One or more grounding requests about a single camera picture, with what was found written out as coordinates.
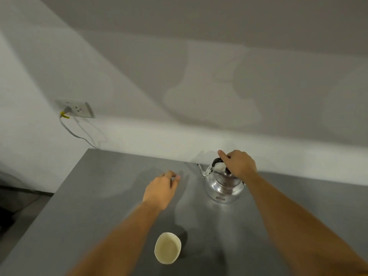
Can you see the person's left hand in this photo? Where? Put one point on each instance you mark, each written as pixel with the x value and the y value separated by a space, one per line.
pixel 159 191

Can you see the person's right hand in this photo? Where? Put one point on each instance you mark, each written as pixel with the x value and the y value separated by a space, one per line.
pixel 240 165

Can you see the person's right thumb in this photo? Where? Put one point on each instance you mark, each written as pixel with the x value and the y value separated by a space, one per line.
pixel 222 156

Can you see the person's left fingers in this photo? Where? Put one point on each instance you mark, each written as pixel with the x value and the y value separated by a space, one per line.
pixel 173 177

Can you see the silver metal kettle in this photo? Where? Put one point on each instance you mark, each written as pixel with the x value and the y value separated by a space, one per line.
pixel 222 183

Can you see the person's right forearm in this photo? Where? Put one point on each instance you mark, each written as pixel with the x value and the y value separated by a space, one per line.
pixel 290 224

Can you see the person's left forearm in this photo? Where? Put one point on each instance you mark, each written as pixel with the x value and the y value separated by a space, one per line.
pixel 120 241

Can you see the white paper cup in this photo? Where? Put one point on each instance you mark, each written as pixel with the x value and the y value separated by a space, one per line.
pixel 167 248

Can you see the white wall socket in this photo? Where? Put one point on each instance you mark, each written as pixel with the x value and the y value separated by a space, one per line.
pixel 75 108

